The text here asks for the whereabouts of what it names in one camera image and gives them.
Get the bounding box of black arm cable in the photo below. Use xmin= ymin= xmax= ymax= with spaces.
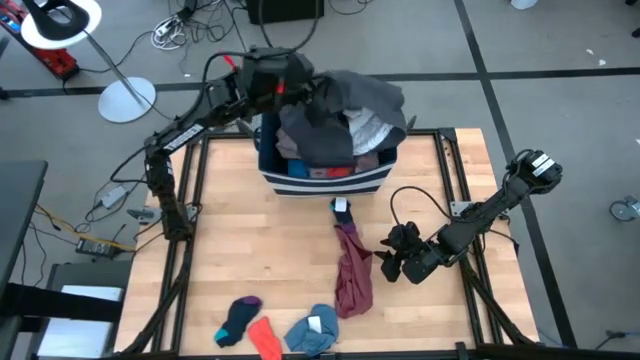
xmin=388 ymin=185 xmax=464 ymax=236
xmin=202 ymin=0 xmax=322 ymax=104

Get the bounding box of grey power adapter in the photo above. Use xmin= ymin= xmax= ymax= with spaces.
xmin=99 ymin=185 xmax=129 ymax=209

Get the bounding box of navy sock white label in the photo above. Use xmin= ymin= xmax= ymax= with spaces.
xmin=329 ymin=197 xmax=357 ymax=234

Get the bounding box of maroon garment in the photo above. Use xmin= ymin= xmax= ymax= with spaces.
xmin=333 ymin=224 xmax=375 ymax=320

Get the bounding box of white round-base floor lamp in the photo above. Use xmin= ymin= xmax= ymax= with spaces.
xmin=20 ymin=0 xmax=158 ymax=124

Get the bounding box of black metal table frame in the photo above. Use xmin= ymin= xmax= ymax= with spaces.
xmin=117 ymin=127 xmax=544 ymax=360

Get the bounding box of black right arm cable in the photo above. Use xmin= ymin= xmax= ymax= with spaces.
xmin=388 ymin=185 xmax=464 ymax=236

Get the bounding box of blue white-striped fabric bin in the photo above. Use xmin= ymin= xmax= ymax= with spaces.
xmin=257 ymin=112 xmax=399 ymax=198

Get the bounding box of dark grey white-lined jacket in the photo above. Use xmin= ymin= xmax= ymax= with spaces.
xmin=276 ymin=69 xmax=407 ymax=169

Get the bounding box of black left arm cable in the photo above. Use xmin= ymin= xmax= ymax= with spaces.
xmin=202 ymin=0 xmax=322 ymax=104

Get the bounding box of slate blue sock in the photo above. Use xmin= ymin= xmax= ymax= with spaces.
xmin=283 ymin=303 xmax=340 ymax=357

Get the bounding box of grey cart white panel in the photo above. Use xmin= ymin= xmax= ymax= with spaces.
xmin=27 ymin=259 xmax=132 ymax=360

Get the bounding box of dark grey desk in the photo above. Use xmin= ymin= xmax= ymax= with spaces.
xmin=0 ymin=159 xmax=50 ymax=301

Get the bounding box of navy sock purple toe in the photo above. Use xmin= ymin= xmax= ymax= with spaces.
xmin=213 ymin=295 xmax=263 ymax=349

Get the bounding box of white power strip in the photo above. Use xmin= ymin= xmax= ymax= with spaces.
xmin=151 ymin=14 xmax=187 ymax=52

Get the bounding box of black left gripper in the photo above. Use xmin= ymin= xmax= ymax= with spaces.
xmin=239 ymin=47 xmax=316 ymax=109

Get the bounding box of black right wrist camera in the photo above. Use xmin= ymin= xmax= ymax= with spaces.
xmin=389 ymin=222 xmax=424 ymax=251

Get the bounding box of red tool box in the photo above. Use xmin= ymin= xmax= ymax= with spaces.
xmin=0 ymin=4 xmax=81 ymax=81

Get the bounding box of grey caster wheel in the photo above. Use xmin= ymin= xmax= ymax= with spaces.
xmin=609 ymin=195 xmax=640 ymax=223

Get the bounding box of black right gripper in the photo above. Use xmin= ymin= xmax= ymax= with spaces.
xmin=373 ymin=237 xmax=449 ymax=286

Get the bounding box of black box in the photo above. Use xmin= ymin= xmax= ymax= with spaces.
xmin=246 ymin=0 xmax=326 ymax=25

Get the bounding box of black power brick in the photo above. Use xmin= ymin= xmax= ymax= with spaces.
xmin=75 ymin=238 xmax=121 ymax=259

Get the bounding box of yellow cable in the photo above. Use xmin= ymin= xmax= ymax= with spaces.
xmin=34 ymin=203 xmax=136 ymax=251

